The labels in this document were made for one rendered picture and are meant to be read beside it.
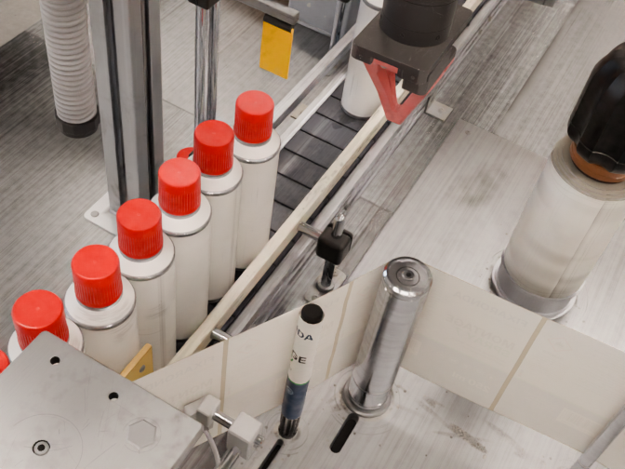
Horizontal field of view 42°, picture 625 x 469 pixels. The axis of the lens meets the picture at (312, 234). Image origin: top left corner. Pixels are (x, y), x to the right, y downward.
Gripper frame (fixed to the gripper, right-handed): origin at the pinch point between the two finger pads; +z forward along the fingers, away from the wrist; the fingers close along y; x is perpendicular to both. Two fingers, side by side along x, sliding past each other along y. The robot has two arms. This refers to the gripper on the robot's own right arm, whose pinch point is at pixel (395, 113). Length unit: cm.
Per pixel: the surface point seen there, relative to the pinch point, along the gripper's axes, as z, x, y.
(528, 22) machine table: 24, 0, 59
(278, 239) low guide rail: 15.5, 7.2, -6.4
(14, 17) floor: 101, 149, 93
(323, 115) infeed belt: 18.6, 13.9, 16.4
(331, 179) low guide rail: 15.4, 6.7, 4.1
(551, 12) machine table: 24, -2, 64
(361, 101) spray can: 15.7, 10.0, 18.1
